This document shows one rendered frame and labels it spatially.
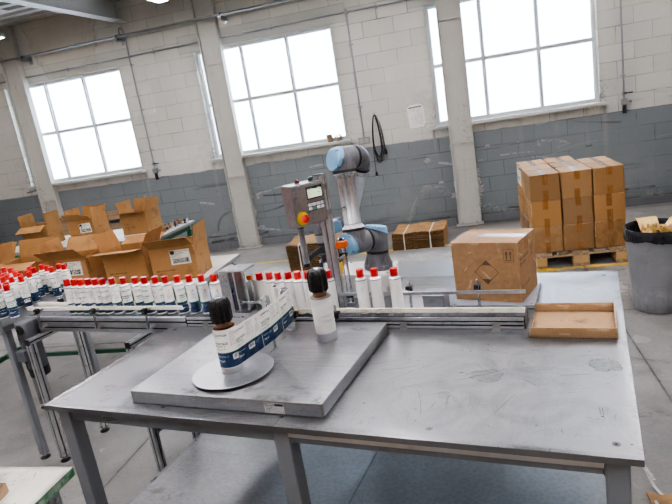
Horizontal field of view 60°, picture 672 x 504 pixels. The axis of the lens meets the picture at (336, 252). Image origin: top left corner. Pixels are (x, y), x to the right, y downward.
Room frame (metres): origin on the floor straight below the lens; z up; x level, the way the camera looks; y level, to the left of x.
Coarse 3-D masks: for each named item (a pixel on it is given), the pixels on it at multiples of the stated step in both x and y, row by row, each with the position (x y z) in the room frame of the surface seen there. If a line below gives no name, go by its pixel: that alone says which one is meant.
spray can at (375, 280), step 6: (372, 270) 2.39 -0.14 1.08; (372, 276) 2.39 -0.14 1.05; (378, 276) 2.39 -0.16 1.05; (372, 282) 2.38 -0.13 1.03; (378, 282) 2.38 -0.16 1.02; (372, 288) 2.39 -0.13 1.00; (378, 288) 2.38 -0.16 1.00; (372, 294) 2.39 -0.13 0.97; (378, 294) 2.38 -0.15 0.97; (372, 300) 2.40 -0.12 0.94; (378, 300) 2.38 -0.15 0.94; (378, 306) 2.38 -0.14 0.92; (384, 306) 2.39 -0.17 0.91
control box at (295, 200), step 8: (304, 184) 2.57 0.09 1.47; (312, 184) 2.58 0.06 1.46; (288, 192) 2.55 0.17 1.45; (296, 192) 2.54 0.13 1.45; (304, 192) 2.56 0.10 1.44; (288, 200) 2.56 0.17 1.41; (296, 200) 2.54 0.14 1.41; (304, 200) 2.56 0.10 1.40; (312, 200) 2.58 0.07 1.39; (288, 208) 2.58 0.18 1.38; (296, 208) 2.53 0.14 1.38; (304, 208) 2.55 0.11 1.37; (288, 216) 2.59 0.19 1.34; (296, 216) 2.53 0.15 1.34; (312, 216) 2.57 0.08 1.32; (320, 216) 2.59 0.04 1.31; (288, 224) 2.60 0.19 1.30; (296, 224) 2.53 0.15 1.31; (304, 224) 2.54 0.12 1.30; (312, 224) 2.58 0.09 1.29
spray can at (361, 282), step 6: (360, 270) 2.41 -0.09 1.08; (360, 276) 2.41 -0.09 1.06; (360, 282) 2.40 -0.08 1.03; (366, 282) 2.41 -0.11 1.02; (360, 288) 2.40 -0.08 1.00; (366, 288) 2.41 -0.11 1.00; (360, 294) 2.40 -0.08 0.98; (366, 294) 2.40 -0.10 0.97; (360, 300) 2.41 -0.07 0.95; (366, 300) 2.40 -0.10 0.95; (360, 306) 2.41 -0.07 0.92; (366, 306) 2.40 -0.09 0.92
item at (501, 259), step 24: (456, 240) 2.51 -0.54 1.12; (480, 240) 2.44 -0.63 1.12; (504, 240) 2.38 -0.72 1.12; (528, 240) 2.44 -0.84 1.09; (456, 264) 2.48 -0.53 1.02; (480, 264) 2.42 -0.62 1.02; (504, 264) 2.35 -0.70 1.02; (528, 264) 2.42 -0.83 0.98; (456, 288) 2.49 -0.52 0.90; (504, 288) 2.36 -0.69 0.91; (528, 288) 2.40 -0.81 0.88
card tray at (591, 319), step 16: (544, 304) 2.23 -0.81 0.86; (560, 304) 2.20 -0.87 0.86; (576, 304) 2.18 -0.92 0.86; (592, 304) 2.15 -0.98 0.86; (608, 304) 2.13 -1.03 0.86; (544, 320) 2.14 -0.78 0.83; (560, 320) 2.11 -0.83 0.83; (576, 320) 2.09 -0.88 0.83; (592, 320) 2.06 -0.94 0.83; (608, 320) 2.04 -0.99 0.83; (544, 336) 1.99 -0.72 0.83; (560, 336) 1.97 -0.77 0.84; (576, 336) 1.94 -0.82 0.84; (592, 336) 1.92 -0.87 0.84; (608, 336) 1.90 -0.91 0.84
